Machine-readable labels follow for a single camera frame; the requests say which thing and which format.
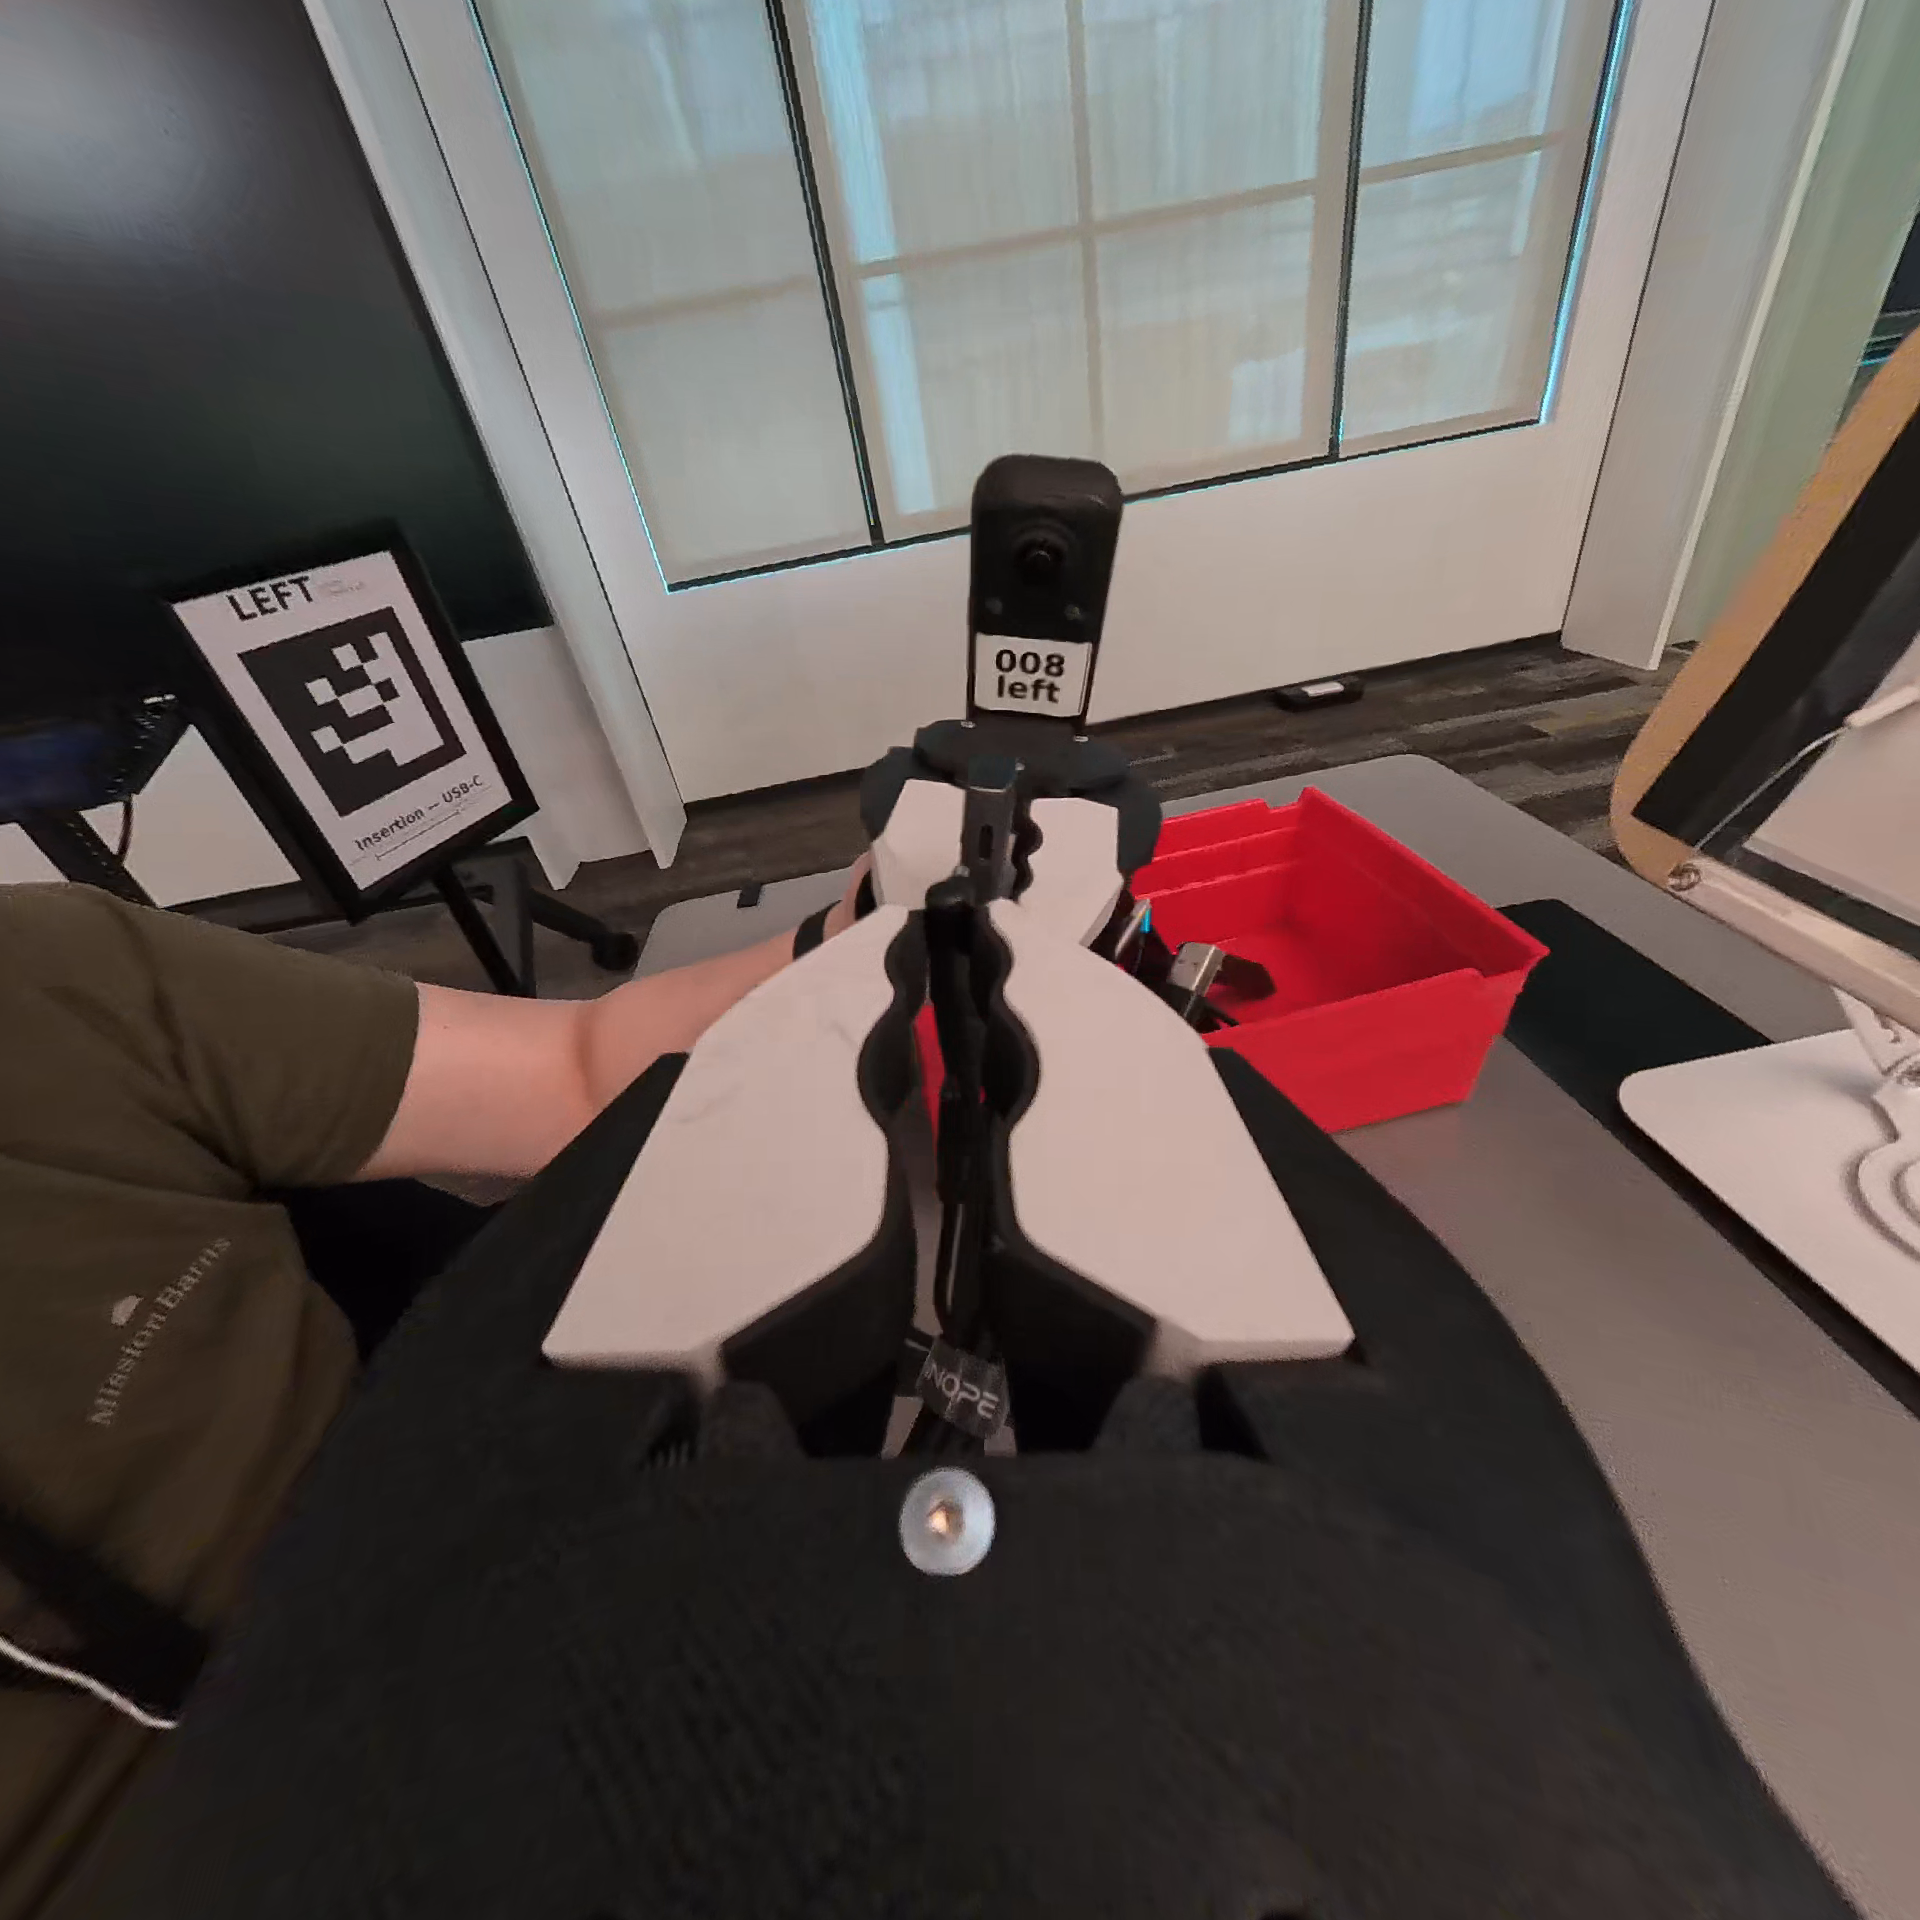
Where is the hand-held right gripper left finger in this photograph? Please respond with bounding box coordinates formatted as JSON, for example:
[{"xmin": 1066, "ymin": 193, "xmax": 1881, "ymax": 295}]
[{"xmin": 538, "ymin": 904, "xmax": 921, "ymax": 1454}]

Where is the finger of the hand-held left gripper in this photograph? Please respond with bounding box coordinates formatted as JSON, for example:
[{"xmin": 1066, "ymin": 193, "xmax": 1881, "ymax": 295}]
[
  {"xmin": 1020, "ymin": 795, "xmax": 1127, "ymax": 952},
  {"xmin": 872, "ymin": 780, "xmax": 970, "ymax": 915}
]

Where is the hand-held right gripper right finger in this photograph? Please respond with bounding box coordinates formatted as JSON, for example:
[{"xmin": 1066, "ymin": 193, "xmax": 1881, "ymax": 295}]
[{"xmin": 982, "ymin": 907, "xmax": 1354, "ymax": 1452}]

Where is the red plastic bin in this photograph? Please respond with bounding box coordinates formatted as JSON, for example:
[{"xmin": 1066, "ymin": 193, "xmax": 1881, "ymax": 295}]
[{"xmin": 913, "ymin": 787, "xmax": 1550, "ymax": 1137}]

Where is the black usb cable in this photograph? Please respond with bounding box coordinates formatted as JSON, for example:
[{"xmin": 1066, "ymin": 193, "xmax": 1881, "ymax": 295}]
[{"xmin": 896, "ymin": 879, "xmax": 1024, "ymax": 1460}]

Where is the person's left forearm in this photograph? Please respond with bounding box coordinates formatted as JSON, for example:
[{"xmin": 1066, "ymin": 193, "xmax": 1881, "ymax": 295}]
[{"xmin": 359, "ymin": 921, "xmax": 863, "ymax": 1183}]

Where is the black tripod stand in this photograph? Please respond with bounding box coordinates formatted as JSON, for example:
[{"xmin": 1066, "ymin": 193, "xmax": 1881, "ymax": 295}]
[{"xmin": 16, "ymin": 705, "xmax": 640, "ymax": 995}]

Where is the large grid window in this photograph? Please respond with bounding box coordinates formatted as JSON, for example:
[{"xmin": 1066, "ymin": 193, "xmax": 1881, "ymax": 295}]
[{"xmin": 470, "ymin": 0, "xmax": 1633, "ymax": 590}]

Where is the black desk mat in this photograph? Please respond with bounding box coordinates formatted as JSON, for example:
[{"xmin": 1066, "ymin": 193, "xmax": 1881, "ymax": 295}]
[{"xmin": 1498, "ymin": 902, "xmax": 1920, "ymax": 1374}]

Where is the framed marker sign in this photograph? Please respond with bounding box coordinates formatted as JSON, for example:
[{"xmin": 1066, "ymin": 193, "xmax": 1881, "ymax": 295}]
[{"xmin": 161, "ymin": 522, "xmax": 538, "ymax": 921}]

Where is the small blue screen device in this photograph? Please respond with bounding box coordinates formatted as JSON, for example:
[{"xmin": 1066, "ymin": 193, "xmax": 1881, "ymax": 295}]
[{"xmin": 0, "ymin": 718, "xmax": 121, "ymax": 818}]

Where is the large black screen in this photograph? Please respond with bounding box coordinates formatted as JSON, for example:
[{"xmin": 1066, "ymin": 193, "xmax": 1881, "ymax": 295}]
[{"xmin": 0, "ymin": 0, "xmax": 552, "ymax": 730}]

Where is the white monitor cable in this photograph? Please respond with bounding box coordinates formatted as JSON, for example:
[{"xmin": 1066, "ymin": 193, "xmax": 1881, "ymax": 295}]
[{"xmin": 1695, "ymin": 698, "xmax": 1920, "ymax": 865}]

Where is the thin white cable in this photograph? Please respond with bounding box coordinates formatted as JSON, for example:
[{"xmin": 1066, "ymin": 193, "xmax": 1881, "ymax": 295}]
[{"xmin": 0, "ymin": 1633, "xmax": 183, "ymax": 1730}]

